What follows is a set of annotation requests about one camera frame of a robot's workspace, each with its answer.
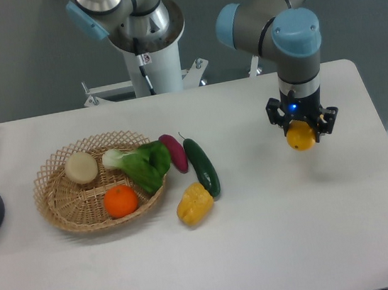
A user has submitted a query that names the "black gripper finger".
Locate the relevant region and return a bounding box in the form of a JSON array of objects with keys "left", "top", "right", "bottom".
[
  {"left": 314, "top": 106, "right": 338, "bottom": 143},
  {"left": 265, "top": 95, "right": 292, "bottom": 136}
]

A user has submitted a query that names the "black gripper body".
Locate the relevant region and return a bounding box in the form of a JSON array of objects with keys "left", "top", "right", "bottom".
[{"left": 279, "top": 87, "right": 322, "bottom": 123}]

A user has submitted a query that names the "yellow mango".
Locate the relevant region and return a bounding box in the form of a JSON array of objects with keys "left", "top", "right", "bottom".
[{"left": 286, "top": 120, "right": 316, "bottom": 151}]

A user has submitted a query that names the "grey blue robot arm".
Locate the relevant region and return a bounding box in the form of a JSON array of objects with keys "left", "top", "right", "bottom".
[{"left": 66, "top": 0, "right": 338, "bottom": 150}]

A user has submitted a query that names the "woven wicker basket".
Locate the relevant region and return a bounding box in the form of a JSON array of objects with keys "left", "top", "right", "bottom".
[{"left": 33, "top": 130, "right": 165, "bottom": 234}]

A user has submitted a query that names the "dark green cucumber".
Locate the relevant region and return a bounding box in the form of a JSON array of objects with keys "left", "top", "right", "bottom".
[{"left": 180, "top": 135, "right": 221, "bottom": 198}]

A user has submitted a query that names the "purple sweet potato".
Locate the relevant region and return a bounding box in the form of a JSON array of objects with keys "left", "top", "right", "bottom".
[{"left": 158, "top": 134, "right": 189, "bottom": 174}]

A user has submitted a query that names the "yellow bell pepper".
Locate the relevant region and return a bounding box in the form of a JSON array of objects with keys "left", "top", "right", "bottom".
[{"left": 177, "top": 182, "right": 214, "bottom": 227}]

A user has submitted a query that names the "green bok choy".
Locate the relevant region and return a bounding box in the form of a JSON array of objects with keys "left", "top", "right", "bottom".
[{"left": 102, "top": 140, "right": 172, "bottom": 194}]

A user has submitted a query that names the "orange fruit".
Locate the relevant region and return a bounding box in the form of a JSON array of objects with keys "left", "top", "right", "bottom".
[{"left": 103, "top": 184, "right": 139, "bottom": 219}]

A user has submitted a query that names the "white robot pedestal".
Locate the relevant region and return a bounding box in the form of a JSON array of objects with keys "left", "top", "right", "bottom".
[{"left": 66, "top": 0, "right": 209, "bottom": 106}]

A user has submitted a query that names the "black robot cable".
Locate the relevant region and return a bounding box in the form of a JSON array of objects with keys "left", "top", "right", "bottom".
[{"left": 131, "top": 35, "right": 157, "bottom": 98}]

